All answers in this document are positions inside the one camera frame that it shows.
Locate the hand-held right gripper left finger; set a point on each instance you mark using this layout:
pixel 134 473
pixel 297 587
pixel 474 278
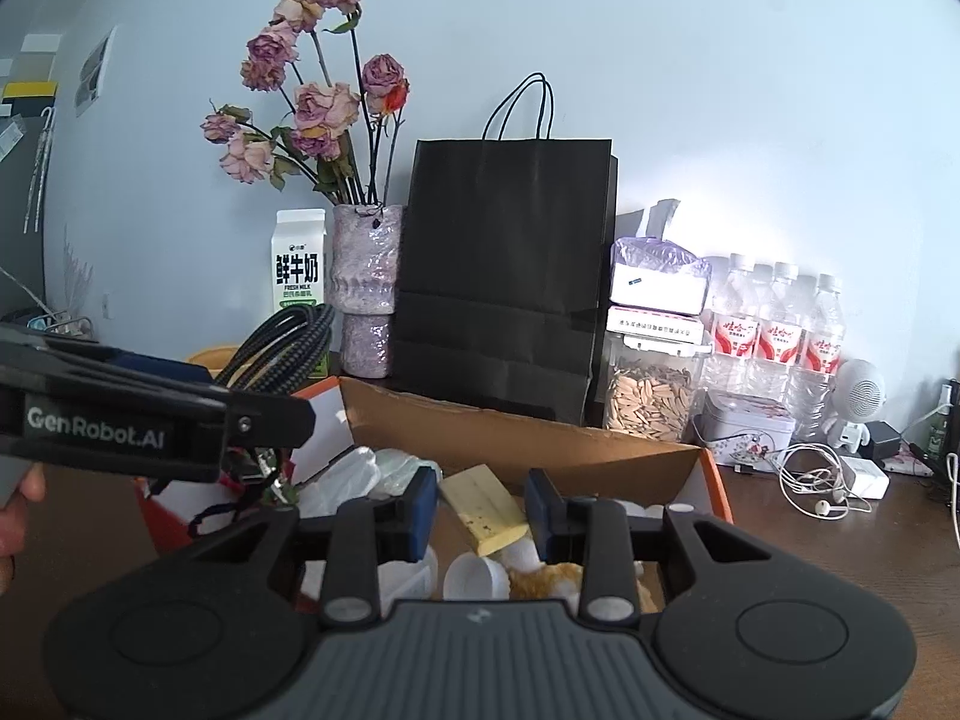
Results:
pixel 420 510

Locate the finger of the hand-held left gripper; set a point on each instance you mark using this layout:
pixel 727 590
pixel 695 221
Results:
pixel 277 416
pixel 176 373

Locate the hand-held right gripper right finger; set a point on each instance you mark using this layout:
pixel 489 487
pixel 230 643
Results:
pixel 541 517

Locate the yellow sponge block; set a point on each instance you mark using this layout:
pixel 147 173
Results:
pixel 484 514

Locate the yellow white plush toy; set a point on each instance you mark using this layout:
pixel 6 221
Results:
pixel 547 581

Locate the translucent plastic box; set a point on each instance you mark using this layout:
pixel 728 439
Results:
pixel 409 581

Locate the white plastic cup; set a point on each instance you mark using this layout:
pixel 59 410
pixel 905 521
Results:
pixel 476 577

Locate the red cardboard box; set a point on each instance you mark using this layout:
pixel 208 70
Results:
pixel 480 427

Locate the person's left hand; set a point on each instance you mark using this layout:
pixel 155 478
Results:
pixel 30 487

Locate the crumpled clear plastic bag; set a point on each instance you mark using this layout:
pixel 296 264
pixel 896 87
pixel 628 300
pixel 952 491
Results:
pixel 352 476

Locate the metal shelf rack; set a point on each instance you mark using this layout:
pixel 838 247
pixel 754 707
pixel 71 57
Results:
pixel 52 326

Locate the pale pink dried grass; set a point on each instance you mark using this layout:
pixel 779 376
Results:
pixel 77 270

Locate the white milk carton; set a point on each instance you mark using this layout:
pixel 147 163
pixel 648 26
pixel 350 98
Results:
pixel 296 270

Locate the clear jar of seeds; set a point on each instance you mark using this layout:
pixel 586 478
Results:
pixel 645 397

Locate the purple textured vase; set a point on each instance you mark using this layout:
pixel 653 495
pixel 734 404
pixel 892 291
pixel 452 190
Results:
pixel 364 270

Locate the white metal tin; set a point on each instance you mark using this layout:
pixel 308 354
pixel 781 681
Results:
pixel 742 427

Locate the white carton with red print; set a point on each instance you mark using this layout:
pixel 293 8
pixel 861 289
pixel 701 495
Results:
pixel 652 324

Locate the black paper bag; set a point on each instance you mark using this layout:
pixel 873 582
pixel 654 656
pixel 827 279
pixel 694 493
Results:
pixel 502 277

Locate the white earphones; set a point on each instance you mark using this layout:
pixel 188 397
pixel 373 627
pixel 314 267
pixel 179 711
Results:
pixel 825 508

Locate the pack of water bottles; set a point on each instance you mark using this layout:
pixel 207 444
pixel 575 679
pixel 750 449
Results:
pixel 776 337

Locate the dried rose bouquet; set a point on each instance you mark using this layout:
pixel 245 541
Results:
pixel 322 109

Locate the white power adapter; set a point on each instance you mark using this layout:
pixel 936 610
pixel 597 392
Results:
pixel 866 476

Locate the small white fan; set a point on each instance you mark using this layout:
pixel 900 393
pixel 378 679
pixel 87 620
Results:
pixel 859 394

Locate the green bottle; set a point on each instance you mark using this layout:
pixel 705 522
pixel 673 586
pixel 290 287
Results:
pixel 941 427

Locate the dark wall board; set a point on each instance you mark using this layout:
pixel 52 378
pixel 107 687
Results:
pixel 19 240

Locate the grey wall picture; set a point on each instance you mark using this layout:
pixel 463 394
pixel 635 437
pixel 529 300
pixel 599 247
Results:
pixel 97 71

